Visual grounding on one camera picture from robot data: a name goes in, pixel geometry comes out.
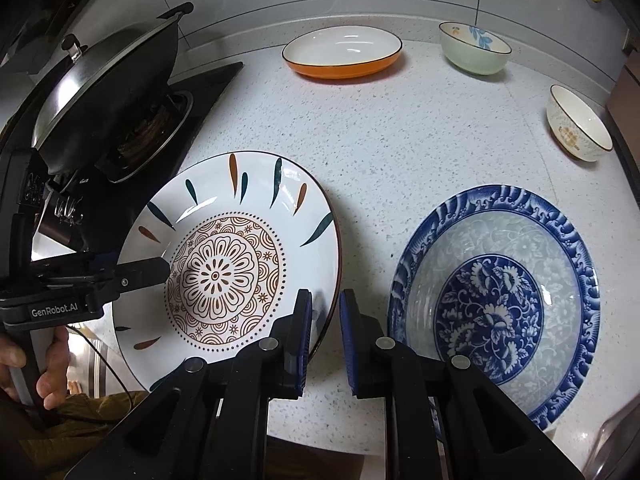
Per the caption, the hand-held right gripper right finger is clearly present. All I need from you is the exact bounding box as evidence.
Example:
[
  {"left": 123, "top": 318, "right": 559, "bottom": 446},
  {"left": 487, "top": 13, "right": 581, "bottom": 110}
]
[{"left": 339, "top": 289, "right": 586, "bottom": 480}]

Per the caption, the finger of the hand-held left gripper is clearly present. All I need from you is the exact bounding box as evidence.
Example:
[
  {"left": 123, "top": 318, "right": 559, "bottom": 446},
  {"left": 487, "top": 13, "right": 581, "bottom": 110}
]
[{"left": 102, "top": 255, "right": 172, "bottom": 306}]

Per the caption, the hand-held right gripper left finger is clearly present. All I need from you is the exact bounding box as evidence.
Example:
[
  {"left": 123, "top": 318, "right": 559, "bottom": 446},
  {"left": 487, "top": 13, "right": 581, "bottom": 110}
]
[{"left": 67, "top": 289, "right": 314, "bottom": 480}]

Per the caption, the white plate with brown mandala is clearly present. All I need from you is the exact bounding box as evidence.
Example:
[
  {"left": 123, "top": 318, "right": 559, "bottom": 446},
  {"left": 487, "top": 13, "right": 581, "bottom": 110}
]
[{"left": 111, "top": 150, "right": 343, "bottom": 393}]

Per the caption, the blue floral deep plate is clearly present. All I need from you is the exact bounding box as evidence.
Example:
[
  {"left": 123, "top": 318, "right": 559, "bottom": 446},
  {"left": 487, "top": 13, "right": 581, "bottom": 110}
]
[{"left": 387, "top": 185, "right": 601, "bottom": 433}]

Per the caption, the orange oval dish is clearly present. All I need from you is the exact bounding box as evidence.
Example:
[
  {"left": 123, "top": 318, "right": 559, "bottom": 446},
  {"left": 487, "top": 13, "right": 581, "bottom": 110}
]
[{"left": 281, "top": 25, "right": 404, "bottom": 80}]

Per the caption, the pale green flowered bowl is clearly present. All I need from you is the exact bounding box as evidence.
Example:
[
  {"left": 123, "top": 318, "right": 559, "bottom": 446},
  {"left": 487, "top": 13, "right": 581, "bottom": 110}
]
[{"left": 439, "top": 21, "right": 513, "bottom": 77}]

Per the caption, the cream bowl with brown rim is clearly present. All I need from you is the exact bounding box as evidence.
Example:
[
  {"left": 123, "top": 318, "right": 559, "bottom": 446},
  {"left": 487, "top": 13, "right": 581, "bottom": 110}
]
[{"left": 545, "top": 84, "right": 615, "bottom": 163}]

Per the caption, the person's left hand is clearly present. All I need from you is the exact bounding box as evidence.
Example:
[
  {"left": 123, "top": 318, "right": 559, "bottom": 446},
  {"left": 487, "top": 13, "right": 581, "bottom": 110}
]
[{"left": 0, "top": 327, "right": 72, "bottom": 411}]

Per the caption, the steel wok lid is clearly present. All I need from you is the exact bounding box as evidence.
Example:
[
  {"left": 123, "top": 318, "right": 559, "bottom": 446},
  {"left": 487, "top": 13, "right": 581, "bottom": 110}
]
[{"left": 31, "top": 20, "right": 178, "bottom": 148}]

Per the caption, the black wok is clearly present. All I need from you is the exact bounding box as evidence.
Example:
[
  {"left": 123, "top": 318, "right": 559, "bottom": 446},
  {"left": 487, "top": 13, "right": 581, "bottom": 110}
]
[{"left": 37, "top": 2, "right": 196, "bottom": 176}]

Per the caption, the black gas stove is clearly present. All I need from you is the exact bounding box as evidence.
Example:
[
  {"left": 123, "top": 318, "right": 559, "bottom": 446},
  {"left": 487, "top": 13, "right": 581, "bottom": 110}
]
[{"left": 35, "top": 62, "right": 245, "bottom": 256}]

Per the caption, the dark range hood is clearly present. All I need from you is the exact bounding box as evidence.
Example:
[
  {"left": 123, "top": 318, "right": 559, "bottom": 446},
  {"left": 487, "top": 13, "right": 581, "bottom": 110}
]
[{"left": 0, "top": 0, "right": 126, "bottom": 76}]

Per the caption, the clear plastic container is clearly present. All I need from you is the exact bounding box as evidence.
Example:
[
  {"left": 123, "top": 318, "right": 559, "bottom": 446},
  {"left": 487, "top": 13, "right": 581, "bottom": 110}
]
[{"left": 582, "top": 400, "right": 637, "bottom": 480}]

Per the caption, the brown wooden cabinet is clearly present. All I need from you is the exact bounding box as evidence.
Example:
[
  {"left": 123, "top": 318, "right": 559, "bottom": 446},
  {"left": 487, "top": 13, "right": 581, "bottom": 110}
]
[{"left": 602, "top": 50, "right": 640, "bottom": 171}]

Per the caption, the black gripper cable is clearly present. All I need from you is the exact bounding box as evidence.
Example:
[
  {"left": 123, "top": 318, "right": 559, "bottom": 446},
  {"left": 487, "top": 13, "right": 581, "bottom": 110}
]
[{"left": 65, "top": 327, "right": 137, "bottom": 411}]

